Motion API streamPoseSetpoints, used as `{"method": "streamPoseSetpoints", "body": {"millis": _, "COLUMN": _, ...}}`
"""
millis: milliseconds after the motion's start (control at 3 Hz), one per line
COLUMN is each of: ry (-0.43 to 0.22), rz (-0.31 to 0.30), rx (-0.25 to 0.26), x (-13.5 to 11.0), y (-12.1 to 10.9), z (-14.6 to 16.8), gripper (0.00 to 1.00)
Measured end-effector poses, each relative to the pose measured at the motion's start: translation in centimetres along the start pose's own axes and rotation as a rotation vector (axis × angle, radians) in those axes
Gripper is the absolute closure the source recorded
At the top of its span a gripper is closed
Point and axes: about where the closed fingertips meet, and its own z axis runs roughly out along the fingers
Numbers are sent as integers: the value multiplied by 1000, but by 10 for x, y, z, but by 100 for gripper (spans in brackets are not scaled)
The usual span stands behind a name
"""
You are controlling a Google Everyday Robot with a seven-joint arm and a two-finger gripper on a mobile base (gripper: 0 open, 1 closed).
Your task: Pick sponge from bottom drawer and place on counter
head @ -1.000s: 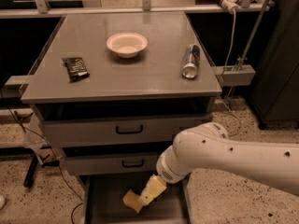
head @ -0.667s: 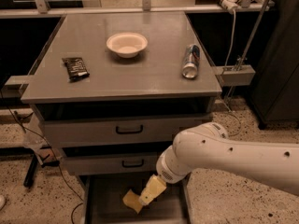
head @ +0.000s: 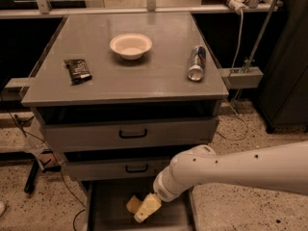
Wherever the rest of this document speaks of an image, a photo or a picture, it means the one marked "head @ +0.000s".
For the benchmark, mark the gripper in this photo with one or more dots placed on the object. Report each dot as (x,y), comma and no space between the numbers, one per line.
(161,190)

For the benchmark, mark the yellow sponge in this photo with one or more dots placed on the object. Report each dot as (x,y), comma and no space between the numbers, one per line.
(133,204)

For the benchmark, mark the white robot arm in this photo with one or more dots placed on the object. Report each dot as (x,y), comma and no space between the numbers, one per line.
(281,168)

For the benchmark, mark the middle grey drawer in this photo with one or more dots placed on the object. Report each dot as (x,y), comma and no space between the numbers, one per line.
(116,169)

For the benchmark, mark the grey drawer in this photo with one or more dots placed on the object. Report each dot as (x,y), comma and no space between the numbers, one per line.
(107,207)
(116,169)
(130,134)

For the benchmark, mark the bottom grey drawer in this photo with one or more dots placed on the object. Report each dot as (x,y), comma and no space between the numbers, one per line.
(107,207)

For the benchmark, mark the top grey drawer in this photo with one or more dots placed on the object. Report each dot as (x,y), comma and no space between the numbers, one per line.
(130,134)

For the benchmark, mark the grey drawer cabinet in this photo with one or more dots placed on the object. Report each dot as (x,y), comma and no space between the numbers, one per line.
(155,86)

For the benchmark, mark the black clamp tool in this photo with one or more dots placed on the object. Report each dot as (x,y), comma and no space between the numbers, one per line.
(45,162)

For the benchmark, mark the black snack packet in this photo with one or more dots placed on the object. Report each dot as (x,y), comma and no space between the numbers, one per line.
(78,71)

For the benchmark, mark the silver blue drink can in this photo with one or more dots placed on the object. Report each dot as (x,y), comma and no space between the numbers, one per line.
(196,67)

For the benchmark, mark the dark cabinet at right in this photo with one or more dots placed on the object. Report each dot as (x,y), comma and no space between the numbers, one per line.
(282,96)

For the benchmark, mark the metal stand pole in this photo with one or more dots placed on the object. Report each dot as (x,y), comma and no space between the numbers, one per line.
(249,60)

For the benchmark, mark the grey right side bracket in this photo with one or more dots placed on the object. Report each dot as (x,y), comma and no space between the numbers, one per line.
(241,80)

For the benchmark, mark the grey bracket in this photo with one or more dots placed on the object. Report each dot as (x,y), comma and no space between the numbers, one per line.
(241,80)
(16,88)

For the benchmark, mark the grey left side bracket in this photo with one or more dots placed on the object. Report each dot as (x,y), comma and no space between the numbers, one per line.
(16,88)

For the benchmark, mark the grey back rail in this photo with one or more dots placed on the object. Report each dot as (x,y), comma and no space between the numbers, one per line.
(128,8)

